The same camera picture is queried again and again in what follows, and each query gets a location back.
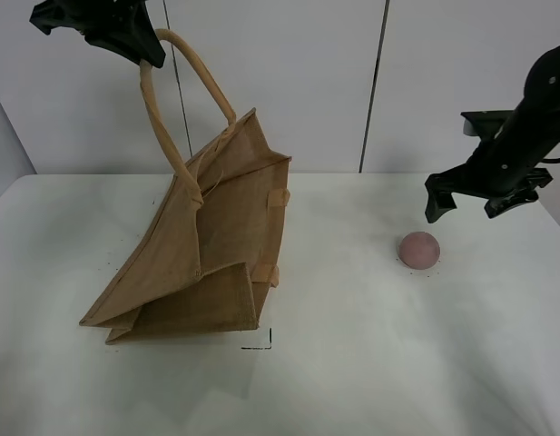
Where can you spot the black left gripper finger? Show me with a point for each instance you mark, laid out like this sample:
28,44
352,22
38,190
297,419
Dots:
128,34

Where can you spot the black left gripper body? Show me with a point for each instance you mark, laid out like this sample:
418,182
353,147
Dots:
81,15

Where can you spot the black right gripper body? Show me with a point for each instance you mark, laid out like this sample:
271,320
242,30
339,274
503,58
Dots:
505,162

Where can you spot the pink peach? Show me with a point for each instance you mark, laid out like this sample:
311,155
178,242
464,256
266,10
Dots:
419,250

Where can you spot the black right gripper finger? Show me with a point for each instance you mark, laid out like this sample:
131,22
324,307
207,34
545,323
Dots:
439,202
524,194

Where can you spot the brown linen tote bag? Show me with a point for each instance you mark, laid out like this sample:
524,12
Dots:
209,257

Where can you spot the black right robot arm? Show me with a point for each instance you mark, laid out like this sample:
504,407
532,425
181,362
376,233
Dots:
542,93

